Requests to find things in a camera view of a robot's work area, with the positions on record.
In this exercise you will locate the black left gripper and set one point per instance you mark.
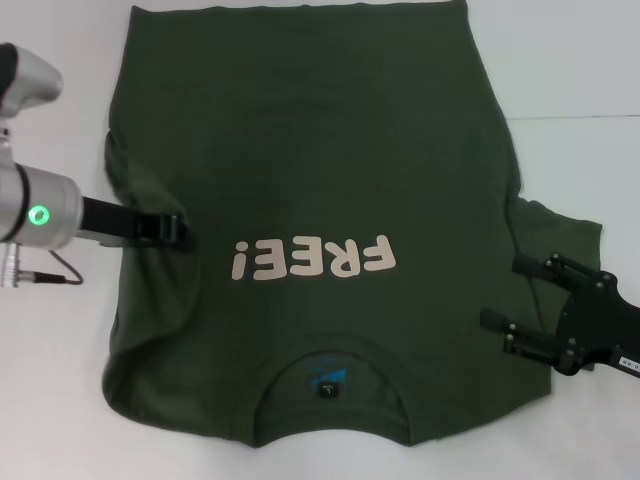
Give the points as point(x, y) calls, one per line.
point(115, 225)

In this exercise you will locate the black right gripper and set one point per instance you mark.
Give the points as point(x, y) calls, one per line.
point(600, 325)

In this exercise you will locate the dark green FREE t-shirt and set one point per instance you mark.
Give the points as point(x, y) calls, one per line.
point(310, 175)

